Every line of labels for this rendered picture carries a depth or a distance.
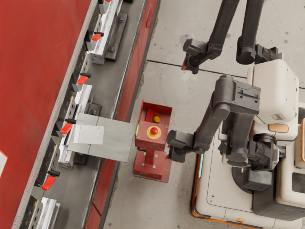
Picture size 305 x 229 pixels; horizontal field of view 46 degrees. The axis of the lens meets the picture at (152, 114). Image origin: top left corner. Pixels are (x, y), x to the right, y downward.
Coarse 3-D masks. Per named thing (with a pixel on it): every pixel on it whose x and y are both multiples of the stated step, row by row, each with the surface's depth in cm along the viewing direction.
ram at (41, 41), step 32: (0, 0) 72; (32, 0) 87; (64, 0) 108; (96, 0) 144; (0, 32) 75; (32, 32) 90; (64, 32) 114; (0, 64) 78; (32, 64) 94; (64, 64) 121; (0, 96) 81; (32, 96) 99; (0, 128) 84; (32, 128) 104; (32, 160) 109; (0, 192) 91; (0, 224) 95
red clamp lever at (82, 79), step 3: (84, 75) 139; (87, 75) 140; (90, 75) 141; (81, 78) 135; (84, 78) 136; (87, 78) 138; (78, 81) 133; (81, 81) 133; (84, 81) 135; (81, 84) 134
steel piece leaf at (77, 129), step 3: (78, 126) 159; (75, 129) 159; (78, 129) 159; (75, 132) 158; (78, 132) 158; (75, 135) 158; (78, 135) 158; (75, 138) 157; (78, 138) 157; (75, 141) 157; (78, 141) 157
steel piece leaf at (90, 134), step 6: (84, 126) 160; (90, 126) 160; (96, 126) 160; (102, 126) 160; (84, 132) 158; (90, 132) 159; (96, 132) 159; (102, 132) 159; (84, 138) 157; (90, 138) 157; (96, 138) 158; (102, 138) 158
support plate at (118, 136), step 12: (84, 120) 161; (96, 120) 161; (108, 120) 161; (108, 132) 159; (120, 132) 159; (132, 132) 160; (72, 144) 156; (84, 144) 156; (96, 144) 157; (108, 144) 157; (120, 144) 157; (96, 156) 155; (108, 156) 155; (120, 156) 155
